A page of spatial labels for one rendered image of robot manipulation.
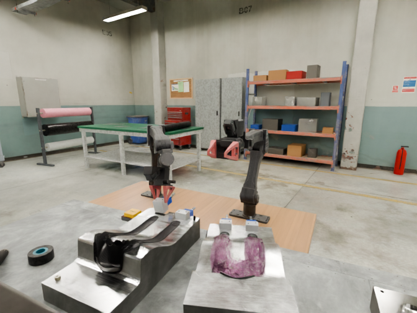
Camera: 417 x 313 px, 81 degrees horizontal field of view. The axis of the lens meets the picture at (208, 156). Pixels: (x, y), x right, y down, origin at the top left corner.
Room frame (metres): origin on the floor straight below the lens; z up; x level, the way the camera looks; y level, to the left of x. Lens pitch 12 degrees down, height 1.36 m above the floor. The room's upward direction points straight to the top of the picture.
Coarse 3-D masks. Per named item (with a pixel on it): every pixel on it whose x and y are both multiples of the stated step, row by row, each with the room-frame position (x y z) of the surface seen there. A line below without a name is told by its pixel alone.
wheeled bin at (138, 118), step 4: (128, 116) 8.23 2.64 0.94; (132, 116) 8.16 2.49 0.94; (136, 116) 8.09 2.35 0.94; (140, 116) 8.12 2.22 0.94; (144, 116) 8.27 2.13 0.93; (148, 116) 8.46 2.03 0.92; (128, 120) 8.28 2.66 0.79; (132, 120) 8.20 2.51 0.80; (136, 120) 8.13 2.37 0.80; (140, 120) 8.17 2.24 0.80; (144, 120) 8.33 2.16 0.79; (132, 136) 8.28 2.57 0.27; (136, 136) 8.20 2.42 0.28; (128, 140) 8.33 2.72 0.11; (132, 140) 8.29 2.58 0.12; (136, 140) 8.22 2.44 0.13; (140, 140) 8.19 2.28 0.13; (144, 140) 8.36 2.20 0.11
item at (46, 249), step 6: (42, 246) 0.84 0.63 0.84; (48, 246) 0.84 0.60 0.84; (30, 252) 0.80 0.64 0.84; (36, 252) 0.81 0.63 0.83; (42, 252) 0.80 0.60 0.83; (48, 252) 0.80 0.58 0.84; (30, 258) 0.77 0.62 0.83; (36, 258) 0.77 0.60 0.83; (42, 258) 0.78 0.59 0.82; (48, 258) 0.79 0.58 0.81; (30, 264) 0.77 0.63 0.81; (36, 264) 0.77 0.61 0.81; (42, 264) 0.78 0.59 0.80
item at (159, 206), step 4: (172, 196) 1.08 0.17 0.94; (156, 200) 1.01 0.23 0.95; (160, 200) 1.00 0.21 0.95; (168, 200) 1.03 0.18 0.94; (156, 204) 1.00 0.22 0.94; (160, 204) 0.99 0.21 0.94; (164, 204) 1.00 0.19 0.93; (168, 204) 1.03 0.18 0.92; (156, 208) 1.00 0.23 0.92; (160, 208) 0.99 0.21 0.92; (164, 208) 0.99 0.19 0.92; (168, 208) 1.02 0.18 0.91; (160, 212) 0.99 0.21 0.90; (164, 212) 0.99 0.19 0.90
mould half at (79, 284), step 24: (144, 216) 0.97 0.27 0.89; (168, 216) 0.97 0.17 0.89; (120, 240) 0.71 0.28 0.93; (168, 240) 0.80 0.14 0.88; (192, 240) 0.90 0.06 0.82; (72, 264) 0.70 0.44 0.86; (96, 264) 0.69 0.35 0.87; (144, 264) 0.63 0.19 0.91; (168, 264) 0.74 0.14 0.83; (48, 288) 0.60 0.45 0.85; (72, 288) 0.59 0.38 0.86; (96, 288) 0.59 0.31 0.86; (120, 288) 0.59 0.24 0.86; (144, 288) 0.63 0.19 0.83; (72, 312) 0.56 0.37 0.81; (96, 312) 0.52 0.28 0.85; (120, 312) 0.54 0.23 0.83
